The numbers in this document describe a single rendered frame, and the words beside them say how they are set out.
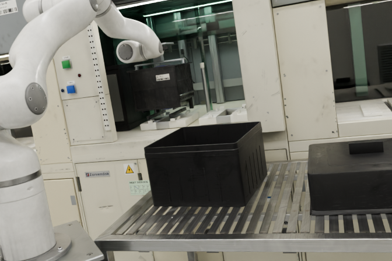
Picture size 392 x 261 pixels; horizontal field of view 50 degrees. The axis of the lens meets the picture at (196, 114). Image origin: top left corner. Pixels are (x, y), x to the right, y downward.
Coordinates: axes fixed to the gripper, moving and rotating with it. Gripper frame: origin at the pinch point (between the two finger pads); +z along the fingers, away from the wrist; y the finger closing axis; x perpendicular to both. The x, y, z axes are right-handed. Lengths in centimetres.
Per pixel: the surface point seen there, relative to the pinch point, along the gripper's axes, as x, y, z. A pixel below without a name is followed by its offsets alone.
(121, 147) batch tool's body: -36.5, -9.6, -29.6
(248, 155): -34, 48, -65
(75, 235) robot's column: -45, 6, -89
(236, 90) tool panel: -28, 20, 60
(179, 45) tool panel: 2, -8, 54
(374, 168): -35, 78, -78
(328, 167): -35, 69, -75
